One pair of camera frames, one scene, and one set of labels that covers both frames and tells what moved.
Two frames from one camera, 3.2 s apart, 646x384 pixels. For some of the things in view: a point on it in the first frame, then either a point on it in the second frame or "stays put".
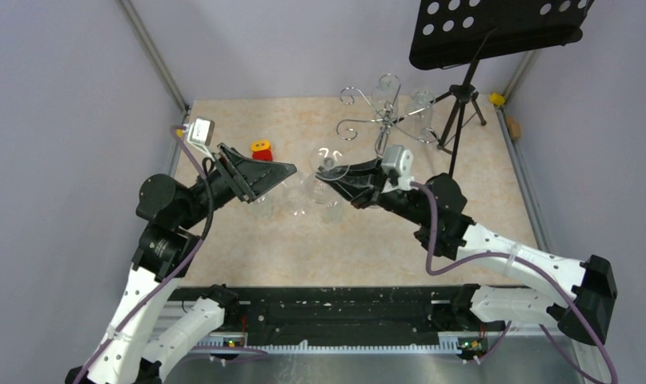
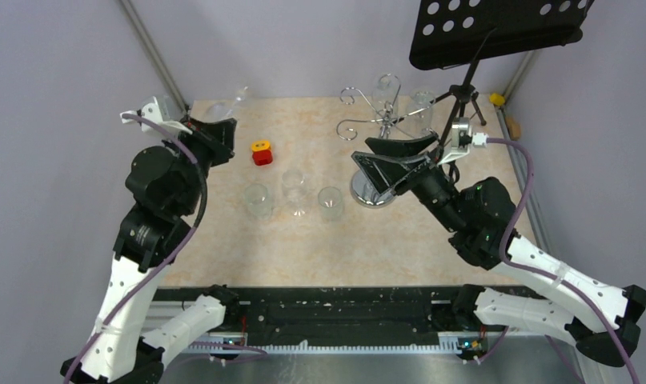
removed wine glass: x=295 y=189 stays put
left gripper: x=250 y=178 -> x=218 y=135
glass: x=331 y=211 stays put
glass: x=321 y=191 -> x=218 y=111
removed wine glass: x=262 y=207 stays put
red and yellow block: x=262 y=150 stays put
